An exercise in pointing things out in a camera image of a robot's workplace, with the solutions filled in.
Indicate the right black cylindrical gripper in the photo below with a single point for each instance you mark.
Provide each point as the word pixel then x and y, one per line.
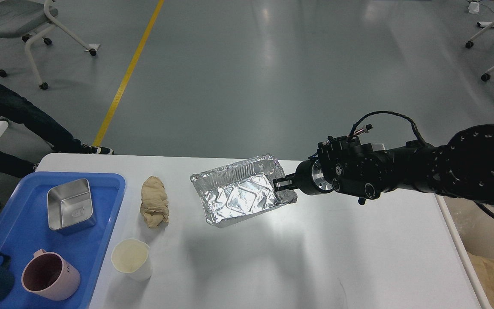
pixel 308 178

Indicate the aluminium foil tray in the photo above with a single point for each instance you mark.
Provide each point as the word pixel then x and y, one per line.
pixel 242 190

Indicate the beige cloth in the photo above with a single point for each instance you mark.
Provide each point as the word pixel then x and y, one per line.
pixel 154 206

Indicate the cream white cup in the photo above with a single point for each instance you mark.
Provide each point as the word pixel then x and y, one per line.
pixel 132 258

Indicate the rectangular steel container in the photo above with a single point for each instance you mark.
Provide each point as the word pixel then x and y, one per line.
pixel 70 207

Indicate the pink plastic mug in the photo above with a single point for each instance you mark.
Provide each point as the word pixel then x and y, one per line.
pixel 50 276

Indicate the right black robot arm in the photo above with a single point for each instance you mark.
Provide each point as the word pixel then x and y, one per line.
pixel 463 168

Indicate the beige plastic bin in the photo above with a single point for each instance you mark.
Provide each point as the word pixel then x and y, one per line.
pixel 473 235

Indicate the white floor power adapter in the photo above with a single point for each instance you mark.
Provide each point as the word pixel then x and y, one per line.
pixel 473 7

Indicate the blue plastic tray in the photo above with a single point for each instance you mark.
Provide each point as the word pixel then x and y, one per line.
pixel 24 229

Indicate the seated person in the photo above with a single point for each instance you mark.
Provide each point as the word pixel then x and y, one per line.
pixel 19 110

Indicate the grey office chair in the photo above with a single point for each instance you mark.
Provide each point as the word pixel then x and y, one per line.
pixel 34 20

